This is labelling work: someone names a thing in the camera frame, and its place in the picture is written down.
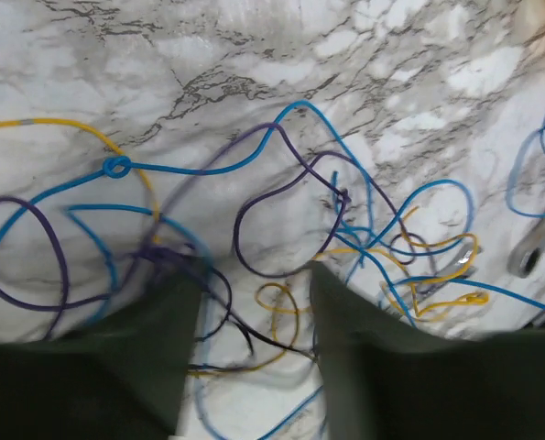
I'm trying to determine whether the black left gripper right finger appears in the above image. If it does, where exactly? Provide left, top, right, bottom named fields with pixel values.
left=310, top=262, right=545, bottom=439

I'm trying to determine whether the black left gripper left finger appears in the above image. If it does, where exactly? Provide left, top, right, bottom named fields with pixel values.
left=0, top=258, right=207, bottom=439

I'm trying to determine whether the coloured wire bundle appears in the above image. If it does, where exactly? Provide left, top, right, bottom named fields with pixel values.
left=0, top=68, right=545, bottom=440

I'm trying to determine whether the silver open-end wrench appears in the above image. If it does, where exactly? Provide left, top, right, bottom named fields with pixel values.
left=417, top=245, right=483, bottom=297

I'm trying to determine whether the silver ratchet wrench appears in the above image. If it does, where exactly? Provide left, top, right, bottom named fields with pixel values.
left=507, top=215, right=545, bottom=279

